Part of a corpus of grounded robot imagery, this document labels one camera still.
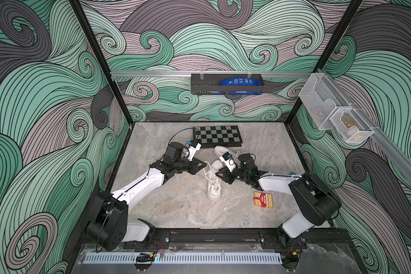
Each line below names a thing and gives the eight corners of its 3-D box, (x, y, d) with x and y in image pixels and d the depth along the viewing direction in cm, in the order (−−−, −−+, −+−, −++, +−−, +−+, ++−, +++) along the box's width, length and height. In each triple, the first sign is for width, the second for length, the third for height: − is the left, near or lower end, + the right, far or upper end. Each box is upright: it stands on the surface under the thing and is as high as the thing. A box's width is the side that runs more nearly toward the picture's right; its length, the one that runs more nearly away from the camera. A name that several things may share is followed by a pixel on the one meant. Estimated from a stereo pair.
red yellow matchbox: (253, 206, 85) (254, 204, 83) (252, 193, 89) (253, 191, 87) (273, 208, 84) (274, 206, 82) (270, 195, 88) (272, 193, 87)
